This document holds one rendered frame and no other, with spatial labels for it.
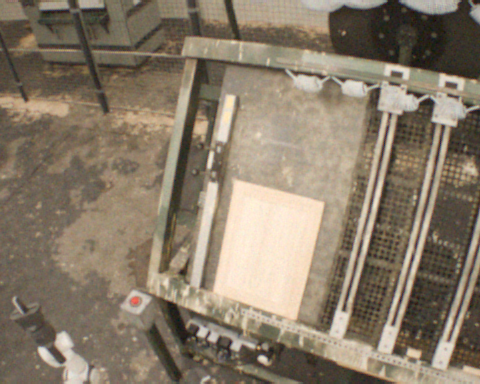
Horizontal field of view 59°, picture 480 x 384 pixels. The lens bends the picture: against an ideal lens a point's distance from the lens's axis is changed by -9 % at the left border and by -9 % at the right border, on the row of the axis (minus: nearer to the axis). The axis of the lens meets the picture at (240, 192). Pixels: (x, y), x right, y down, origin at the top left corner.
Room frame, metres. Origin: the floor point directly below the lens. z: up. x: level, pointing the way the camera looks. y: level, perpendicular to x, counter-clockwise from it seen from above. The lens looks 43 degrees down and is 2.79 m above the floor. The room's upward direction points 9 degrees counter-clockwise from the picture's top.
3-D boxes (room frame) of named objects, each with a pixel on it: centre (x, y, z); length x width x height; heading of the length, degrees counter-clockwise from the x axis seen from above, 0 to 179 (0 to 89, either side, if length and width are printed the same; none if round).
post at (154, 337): (1.30, 0.59, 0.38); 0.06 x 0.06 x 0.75; 58
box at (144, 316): (1.30, 0.59, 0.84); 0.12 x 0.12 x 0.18; 58
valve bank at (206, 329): (1.13, 0.18, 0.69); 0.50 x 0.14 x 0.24; 58
